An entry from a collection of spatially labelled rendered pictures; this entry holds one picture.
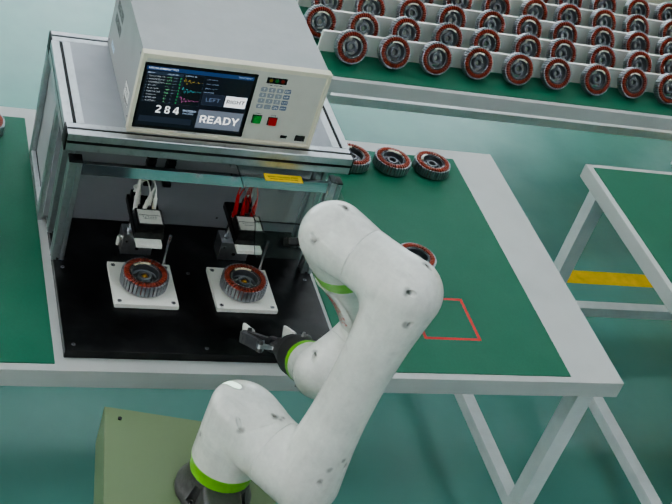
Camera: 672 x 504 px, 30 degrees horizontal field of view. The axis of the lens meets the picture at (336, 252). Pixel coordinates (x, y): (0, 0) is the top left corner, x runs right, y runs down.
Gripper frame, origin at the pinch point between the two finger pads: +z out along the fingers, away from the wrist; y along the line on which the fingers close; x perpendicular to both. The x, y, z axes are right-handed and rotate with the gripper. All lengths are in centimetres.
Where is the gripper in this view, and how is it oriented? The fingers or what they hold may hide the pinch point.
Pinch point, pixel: (267, 332)
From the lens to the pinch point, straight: 283.1
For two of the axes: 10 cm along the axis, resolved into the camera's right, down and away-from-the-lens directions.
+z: -3.6, -1.7, 9.2
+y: 9.2, 0.8, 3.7
